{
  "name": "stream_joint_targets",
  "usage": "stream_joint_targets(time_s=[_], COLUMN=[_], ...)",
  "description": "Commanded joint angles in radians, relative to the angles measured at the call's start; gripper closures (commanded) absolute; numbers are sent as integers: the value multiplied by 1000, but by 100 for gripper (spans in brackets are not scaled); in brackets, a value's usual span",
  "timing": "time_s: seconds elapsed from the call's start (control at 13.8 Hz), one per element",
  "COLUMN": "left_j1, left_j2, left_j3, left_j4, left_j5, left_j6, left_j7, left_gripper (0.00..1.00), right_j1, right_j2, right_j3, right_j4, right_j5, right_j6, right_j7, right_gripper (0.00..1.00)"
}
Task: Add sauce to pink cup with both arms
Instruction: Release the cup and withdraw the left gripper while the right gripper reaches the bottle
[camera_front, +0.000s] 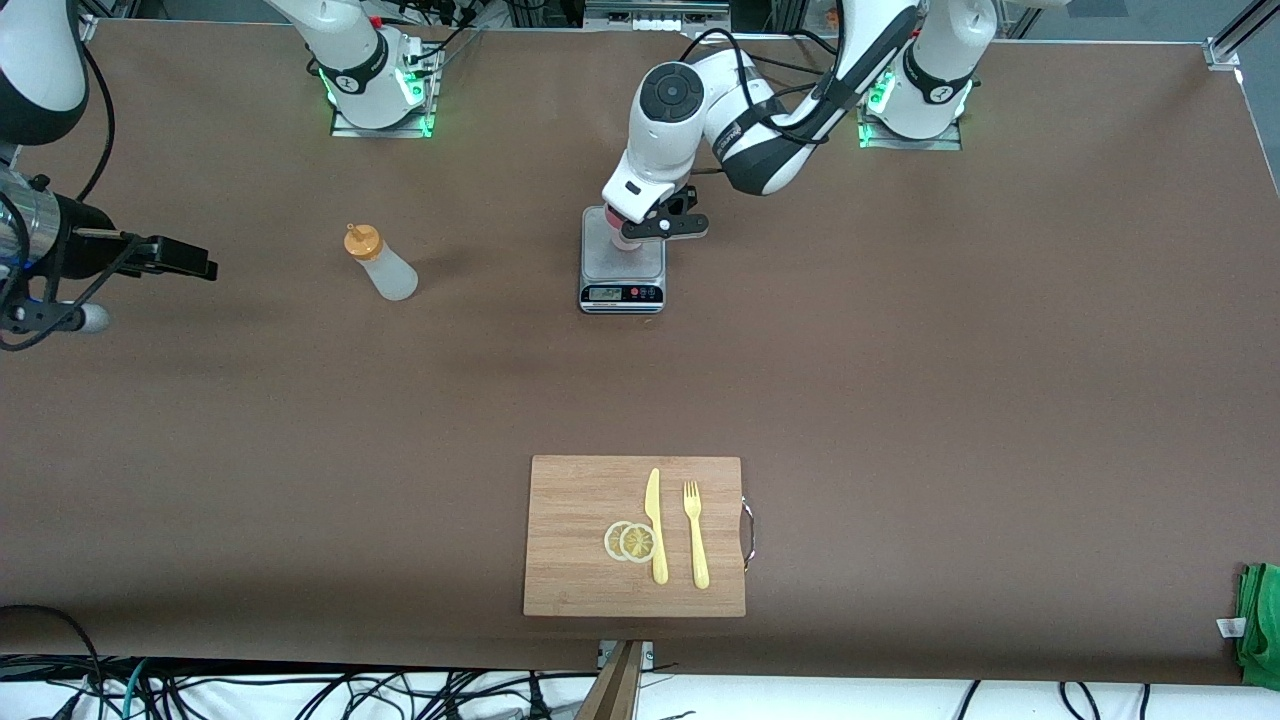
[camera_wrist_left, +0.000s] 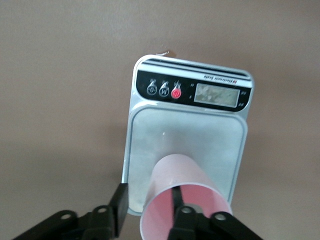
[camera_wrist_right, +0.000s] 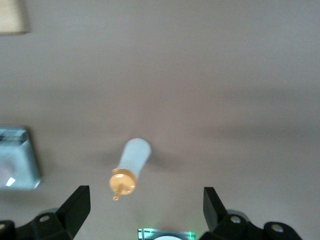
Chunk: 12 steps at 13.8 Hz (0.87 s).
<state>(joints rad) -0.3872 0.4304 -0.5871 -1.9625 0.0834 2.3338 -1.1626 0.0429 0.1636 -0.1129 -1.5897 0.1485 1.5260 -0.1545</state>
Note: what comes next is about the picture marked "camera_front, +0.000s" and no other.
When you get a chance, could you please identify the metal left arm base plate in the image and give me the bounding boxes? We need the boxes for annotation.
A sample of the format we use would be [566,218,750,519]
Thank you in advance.
[857,60,964,152]

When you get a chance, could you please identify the white power strip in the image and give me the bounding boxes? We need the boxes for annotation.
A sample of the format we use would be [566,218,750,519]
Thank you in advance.
[585,0,731,33]

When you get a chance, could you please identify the wooden cutting board metal handle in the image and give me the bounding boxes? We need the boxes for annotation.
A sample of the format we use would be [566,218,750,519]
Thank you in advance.
[523,455,758,618]

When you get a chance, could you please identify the yellow plastic fork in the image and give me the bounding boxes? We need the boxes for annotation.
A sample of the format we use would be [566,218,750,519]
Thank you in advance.
[683,480,711,590]

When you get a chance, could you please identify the green cloth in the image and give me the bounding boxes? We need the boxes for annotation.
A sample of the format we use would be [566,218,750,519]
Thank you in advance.
[1216,563,1280,691]

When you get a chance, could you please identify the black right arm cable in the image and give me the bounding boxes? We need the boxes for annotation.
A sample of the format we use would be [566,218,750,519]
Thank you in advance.
[75,40,117,206]

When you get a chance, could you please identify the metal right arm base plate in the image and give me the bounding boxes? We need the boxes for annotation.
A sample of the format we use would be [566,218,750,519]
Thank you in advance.
[330,45,439,139]

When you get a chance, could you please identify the translucent squeeze bottle orange cap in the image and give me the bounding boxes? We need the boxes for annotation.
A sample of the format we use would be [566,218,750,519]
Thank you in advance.
[344,224,420,302]

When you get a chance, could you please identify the teal cable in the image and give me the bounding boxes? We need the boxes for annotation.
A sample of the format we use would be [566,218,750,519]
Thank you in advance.
[118,658,151,720]

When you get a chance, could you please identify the yellow plastic knife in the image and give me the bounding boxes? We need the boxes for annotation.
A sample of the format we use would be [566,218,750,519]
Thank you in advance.
[644,467,669,586]

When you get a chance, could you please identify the silver digital kitchen scale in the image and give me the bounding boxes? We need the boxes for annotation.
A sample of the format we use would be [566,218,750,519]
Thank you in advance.
[579,205,667,315]

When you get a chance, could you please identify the aluminium frame profile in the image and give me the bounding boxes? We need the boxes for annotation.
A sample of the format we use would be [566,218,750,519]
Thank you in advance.
[1205,0,1280,71]

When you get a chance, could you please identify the wooden post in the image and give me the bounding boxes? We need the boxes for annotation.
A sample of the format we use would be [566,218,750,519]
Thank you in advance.
[575,640,647,720]

